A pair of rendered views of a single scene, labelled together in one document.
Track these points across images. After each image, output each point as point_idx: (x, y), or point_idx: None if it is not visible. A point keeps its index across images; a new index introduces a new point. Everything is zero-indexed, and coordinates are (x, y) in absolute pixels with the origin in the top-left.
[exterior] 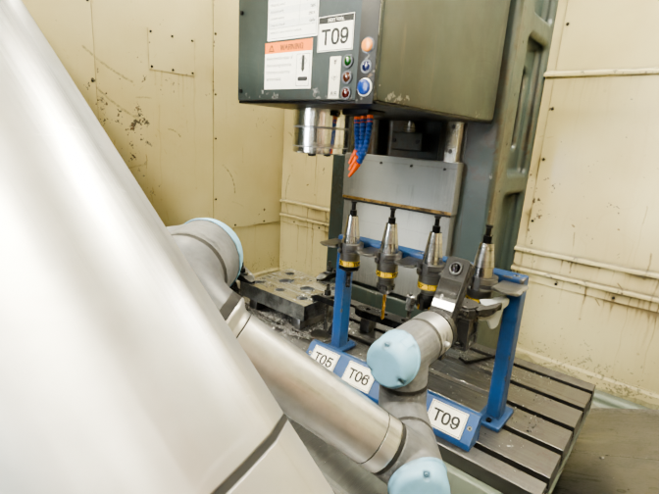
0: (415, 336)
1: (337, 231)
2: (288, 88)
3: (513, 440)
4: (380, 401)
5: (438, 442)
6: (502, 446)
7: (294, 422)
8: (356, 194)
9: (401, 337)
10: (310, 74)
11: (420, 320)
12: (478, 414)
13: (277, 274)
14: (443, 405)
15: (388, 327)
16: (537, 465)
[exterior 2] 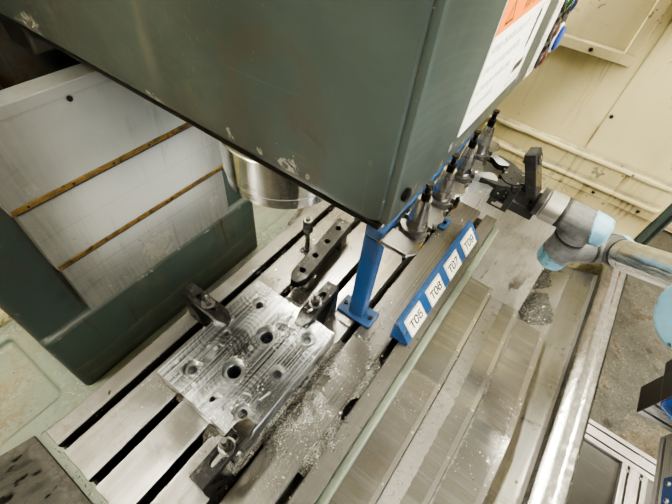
0: (595, 209)
1: (19, 275)
2: (493, 100)
3: (454, 216)
4: (575, 254)
5: (474, 254)
6: (463, 223)
7: (419, 368)
8: (46, 188)
9: (604, 215)
10: (528, 49)
11: (572, 202)
12: (470, 222)
13: (199, 388)
14: (464, 238)
15: (296, 263)
16: (472, 212)
